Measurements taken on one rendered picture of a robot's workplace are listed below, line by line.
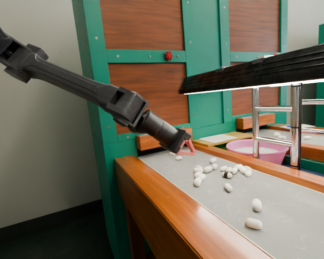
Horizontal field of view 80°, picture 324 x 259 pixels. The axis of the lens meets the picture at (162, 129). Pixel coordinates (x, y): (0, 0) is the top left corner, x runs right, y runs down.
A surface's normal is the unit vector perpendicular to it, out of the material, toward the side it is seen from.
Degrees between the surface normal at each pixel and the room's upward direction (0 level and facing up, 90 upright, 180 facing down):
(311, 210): 0
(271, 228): 0
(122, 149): 90
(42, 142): 90
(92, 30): 90
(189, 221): 0
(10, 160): 90
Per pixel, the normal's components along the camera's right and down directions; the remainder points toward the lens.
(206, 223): -0.09, -0.98
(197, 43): 0.43, 0.11
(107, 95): -0.10, -0.37
